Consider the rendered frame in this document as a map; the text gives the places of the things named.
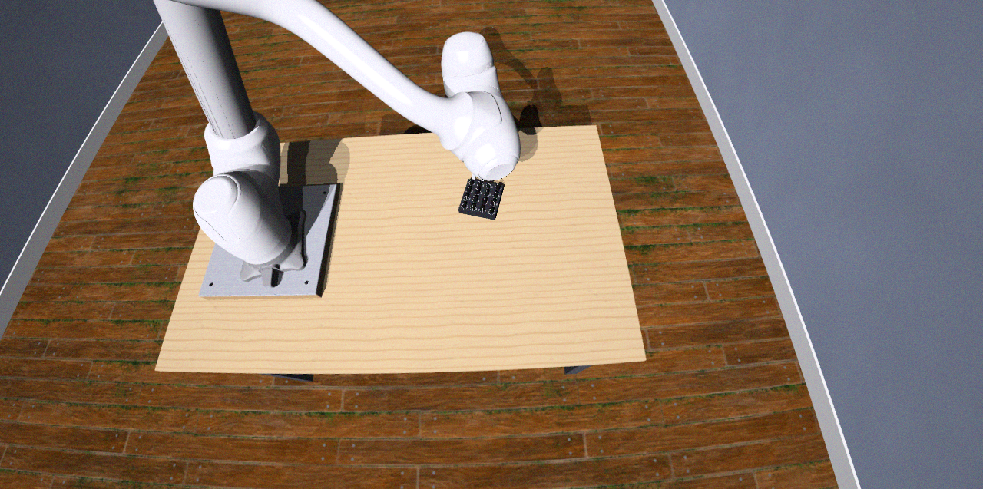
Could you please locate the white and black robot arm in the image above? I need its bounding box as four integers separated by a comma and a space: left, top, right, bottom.
154, 0, 521, 289

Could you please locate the black knob box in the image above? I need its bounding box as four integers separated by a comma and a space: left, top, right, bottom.
458, 179, 504, 220

